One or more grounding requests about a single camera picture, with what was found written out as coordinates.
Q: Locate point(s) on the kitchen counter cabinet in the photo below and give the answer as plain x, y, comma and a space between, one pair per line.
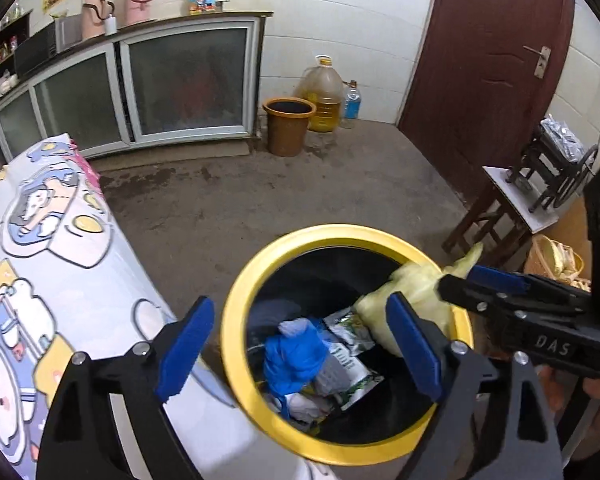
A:
190, 75

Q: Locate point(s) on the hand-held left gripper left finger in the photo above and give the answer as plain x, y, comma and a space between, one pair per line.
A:
185, 350

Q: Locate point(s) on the dark wooden spice shelf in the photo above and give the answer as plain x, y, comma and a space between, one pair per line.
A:
22, 22

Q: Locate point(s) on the black bin with yellow rim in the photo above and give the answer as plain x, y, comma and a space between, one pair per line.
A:
240, 310

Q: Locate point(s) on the row of seasoning bottles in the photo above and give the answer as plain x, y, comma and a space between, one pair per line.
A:
0, 52

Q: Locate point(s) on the green and white snack packet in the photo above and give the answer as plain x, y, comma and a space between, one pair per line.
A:
360, 382
350, 327

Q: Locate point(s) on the brown board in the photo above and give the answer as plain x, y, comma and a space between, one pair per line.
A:
572, 230

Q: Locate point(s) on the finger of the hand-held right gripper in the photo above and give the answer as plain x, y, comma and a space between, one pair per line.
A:
500, 280
465, 290

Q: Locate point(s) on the woven basket of husks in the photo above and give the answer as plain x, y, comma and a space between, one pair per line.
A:
555, 260

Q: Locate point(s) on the dark red wooden door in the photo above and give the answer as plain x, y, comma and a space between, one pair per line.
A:
480, 85

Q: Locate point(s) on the blue glove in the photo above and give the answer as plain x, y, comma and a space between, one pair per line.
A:
290, 360

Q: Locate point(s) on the brown plastic bucket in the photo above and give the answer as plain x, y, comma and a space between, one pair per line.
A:
287, 135

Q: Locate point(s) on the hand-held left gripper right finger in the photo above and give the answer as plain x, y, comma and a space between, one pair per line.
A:
415, 355

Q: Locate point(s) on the person's right hand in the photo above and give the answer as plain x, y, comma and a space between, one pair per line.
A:
550, 387

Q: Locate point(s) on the white tissue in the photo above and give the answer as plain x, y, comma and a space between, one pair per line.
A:
302, 407

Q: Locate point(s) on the cartoon printed tablecloth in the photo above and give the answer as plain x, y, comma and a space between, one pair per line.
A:
80, 285

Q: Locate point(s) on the dark hand-crank machine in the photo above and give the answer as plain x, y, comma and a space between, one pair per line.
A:
540, 160

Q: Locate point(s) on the large cooking oil jug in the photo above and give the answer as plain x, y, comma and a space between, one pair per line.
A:
325, 95

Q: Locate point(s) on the black microwave oven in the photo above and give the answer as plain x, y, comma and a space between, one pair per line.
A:
35, 50

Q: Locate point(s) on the white cup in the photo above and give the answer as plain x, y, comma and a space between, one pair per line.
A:
110, 26

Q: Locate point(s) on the clear water bottle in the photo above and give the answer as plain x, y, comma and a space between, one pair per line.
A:
351, 107

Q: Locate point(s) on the wooden stool with white top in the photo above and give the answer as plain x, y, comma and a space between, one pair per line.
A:
497, 180

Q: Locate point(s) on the white foam fruit net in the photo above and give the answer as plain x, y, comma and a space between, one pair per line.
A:
330, 372

